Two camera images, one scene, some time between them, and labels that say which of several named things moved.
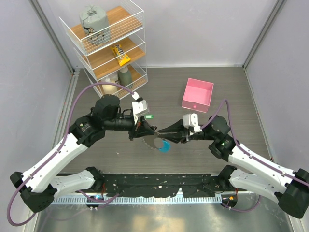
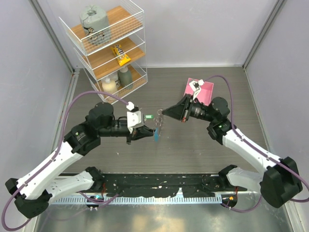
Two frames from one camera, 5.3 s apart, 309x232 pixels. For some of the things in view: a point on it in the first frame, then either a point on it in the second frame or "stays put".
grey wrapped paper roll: x=95 y=22 stays put
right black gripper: x=178 y=126 to x=179 y=111
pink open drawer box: x=198 y=95 stays put
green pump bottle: x=124 y=76 stays put
